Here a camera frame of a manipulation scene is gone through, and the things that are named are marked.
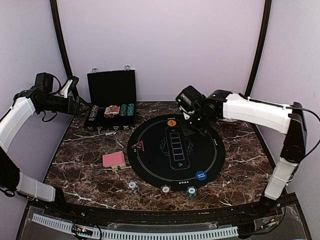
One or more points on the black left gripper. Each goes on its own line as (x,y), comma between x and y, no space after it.
(75,110)

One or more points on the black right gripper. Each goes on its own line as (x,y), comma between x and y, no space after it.
(186,132)

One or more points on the orange round blind button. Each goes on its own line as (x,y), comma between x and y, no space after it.
(171,123)

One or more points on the blue round blind button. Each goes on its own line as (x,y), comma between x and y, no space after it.
(201,175)

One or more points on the brown poker chip stack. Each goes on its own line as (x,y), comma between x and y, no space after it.
(165,189)

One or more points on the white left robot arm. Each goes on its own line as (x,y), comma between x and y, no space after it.
(26,104)

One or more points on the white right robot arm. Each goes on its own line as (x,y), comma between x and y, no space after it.
(246,174)

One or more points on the red dice row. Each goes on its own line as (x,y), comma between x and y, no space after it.
(109,116)

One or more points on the clear round dealer button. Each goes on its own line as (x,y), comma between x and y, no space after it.
(113,108)

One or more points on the red card deck in case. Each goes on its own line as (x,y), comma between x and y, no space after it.
(106,112)

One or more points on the black poker chip case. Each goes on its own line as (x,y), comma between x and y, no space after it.
(107,88)

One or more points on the green and blue chip row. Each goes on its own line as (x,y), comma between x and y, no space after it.
(123,110)

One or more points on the round black poker mat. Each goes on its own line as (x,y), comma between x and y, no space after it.
(170,158)

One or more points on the teal and blue chip row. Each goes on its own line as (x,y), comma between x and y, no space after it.
(130,109)

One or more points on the red triangular all-in marker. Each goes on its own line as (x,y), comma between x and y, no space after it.
(139,146)

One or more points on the red card deck on table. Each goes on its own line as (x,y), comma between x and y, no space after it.
(106,159)

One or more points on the gold card box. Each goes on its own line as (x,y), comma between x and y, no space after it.
(118,161)

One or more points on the blue chip stack on table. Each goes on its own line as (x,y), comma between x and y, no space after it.
(133,187)

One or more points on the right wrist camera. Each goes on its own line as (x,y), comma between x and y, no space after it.
(187,96)

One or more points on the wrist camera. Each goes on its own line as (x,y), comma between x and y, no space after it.
(45,81)
(187,96)

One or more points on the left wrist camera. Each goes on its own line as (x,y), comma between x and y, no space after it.
(45,81)

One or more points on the white slotted cable duct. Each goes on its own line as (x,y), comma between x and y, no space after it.
(119,231)

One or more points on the black right frame post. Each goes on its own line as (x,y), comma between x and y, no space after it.
(260,47)

